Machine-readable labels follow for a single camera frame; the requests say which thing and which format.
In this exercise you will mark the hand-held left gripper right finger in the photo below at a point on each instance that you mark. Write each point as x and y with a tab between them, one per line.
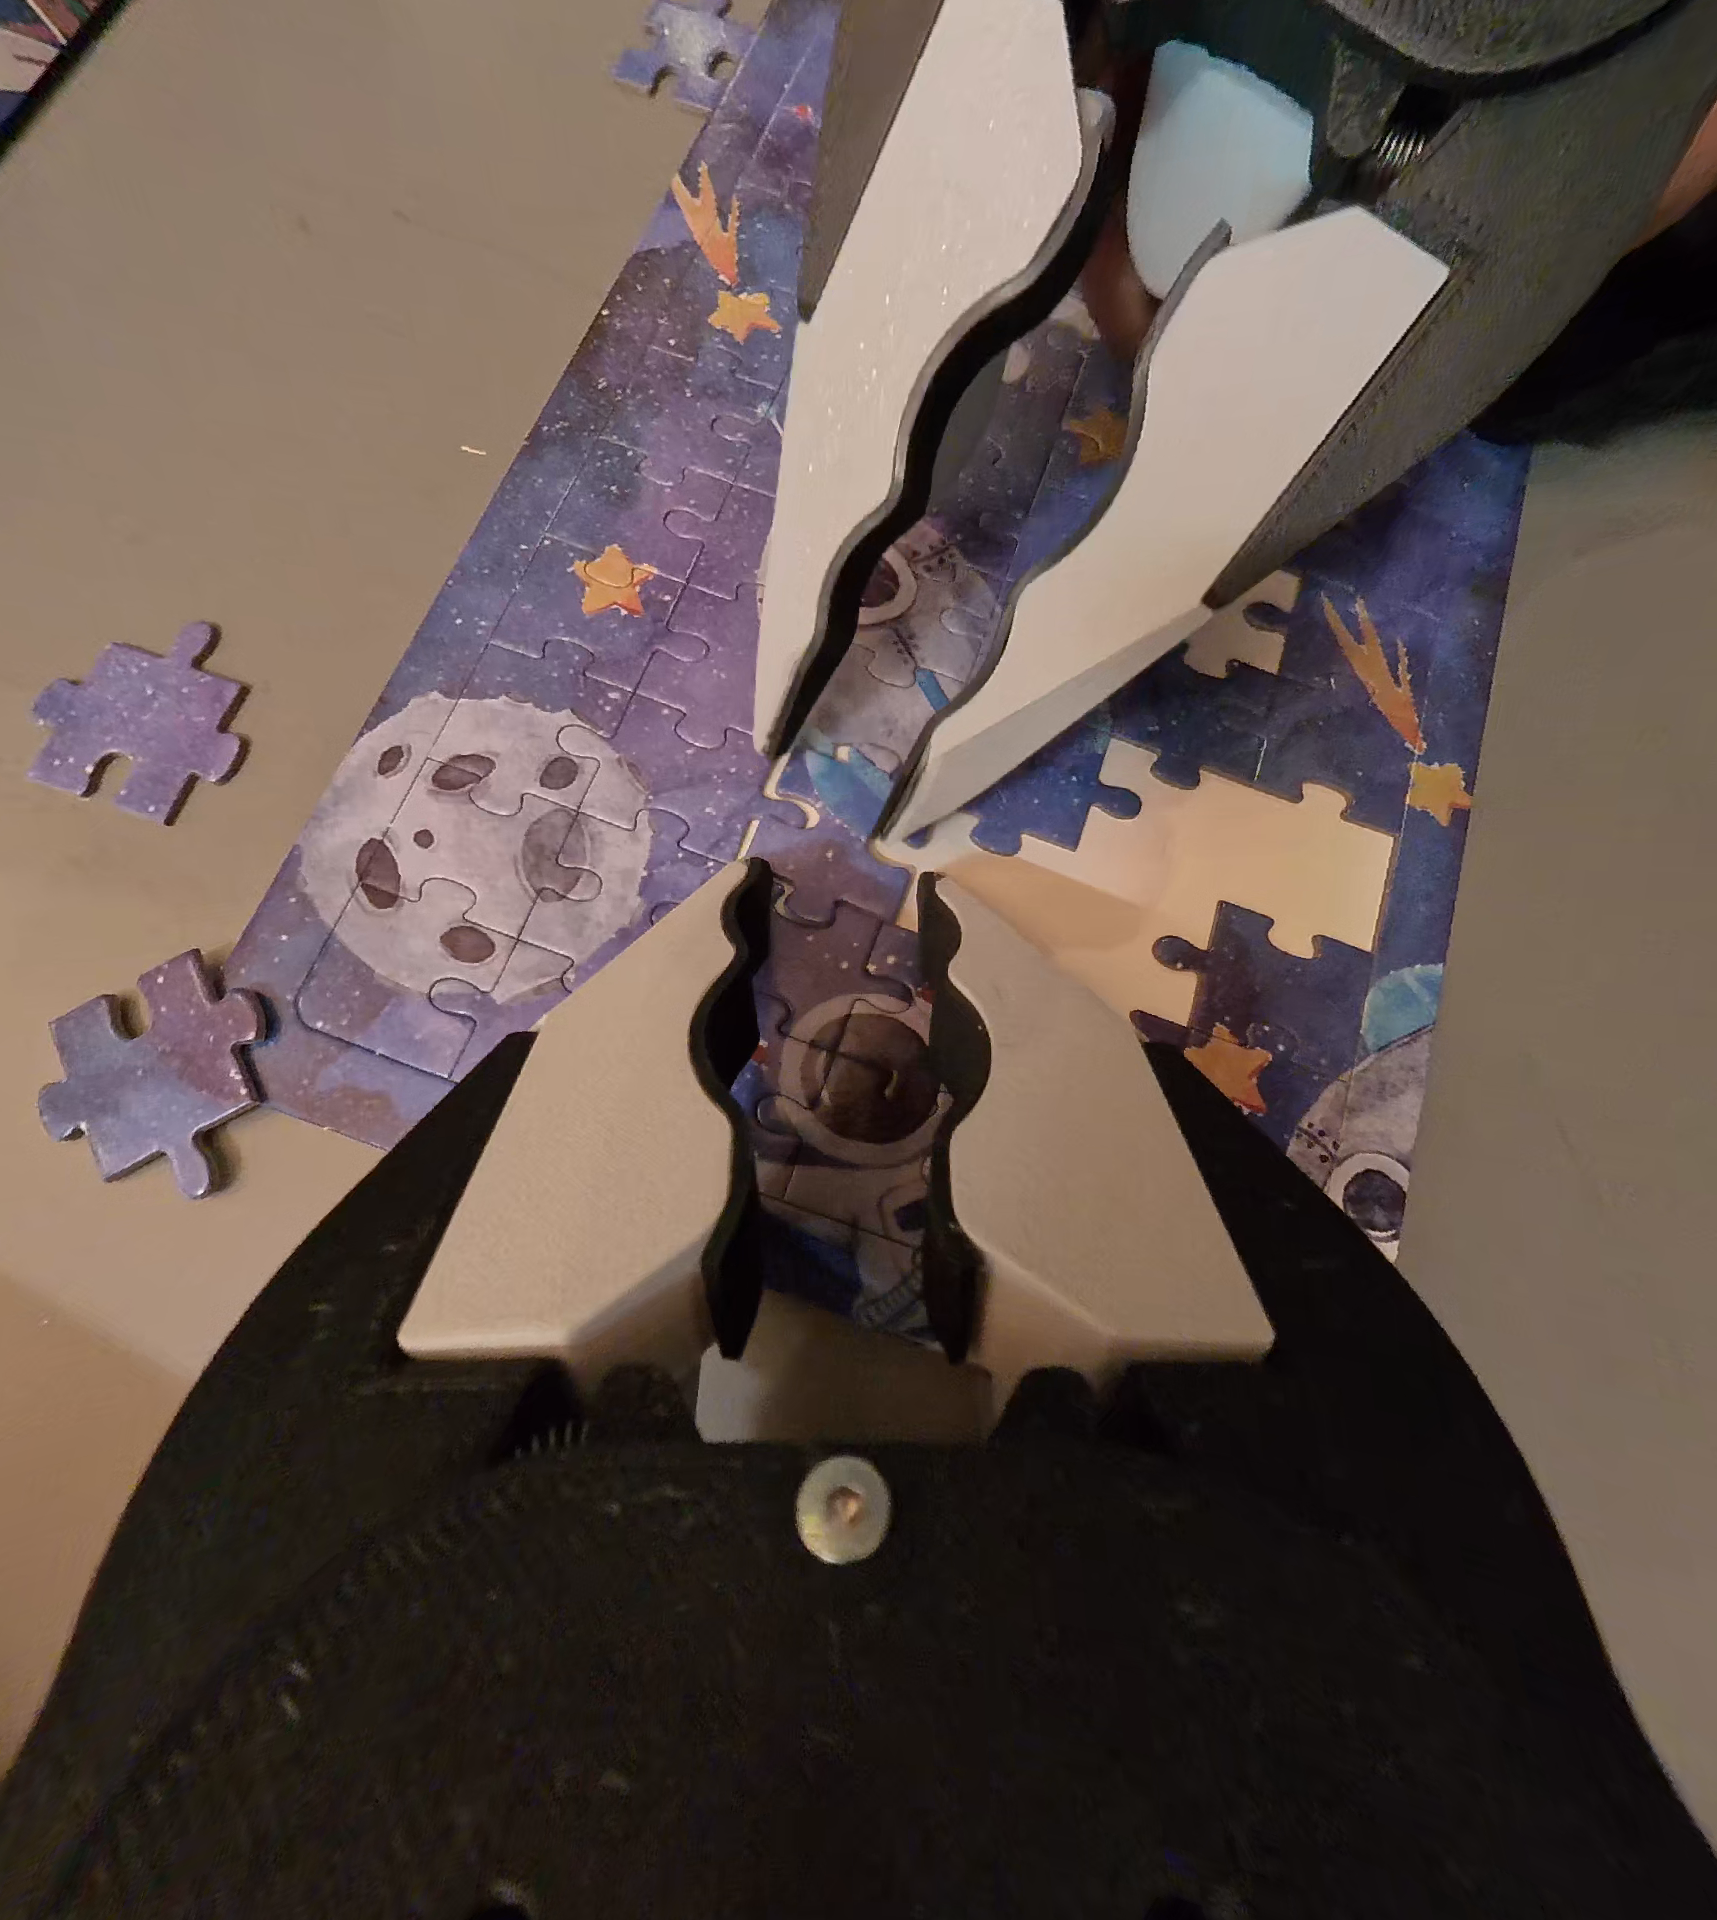
1099	1200

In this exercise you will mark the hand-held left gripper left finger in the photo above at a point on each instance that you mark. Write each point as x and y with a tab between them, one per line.
589	1200

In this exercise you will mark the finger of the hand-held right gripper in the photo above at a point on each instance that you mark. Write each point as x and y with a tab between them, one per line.
1248	450
932	224

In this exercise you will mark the space jigsaw puzzle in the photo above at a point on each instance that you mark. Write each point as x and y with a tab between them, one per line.
499	811

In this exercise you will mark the purple jigsaw puzzle piece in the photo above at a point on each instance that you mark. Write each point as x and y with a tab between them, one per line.
138	720
152	1073
684	53

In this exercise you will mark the person's right forearm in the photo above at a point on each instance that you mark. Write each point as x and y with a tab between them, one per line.
1668	344

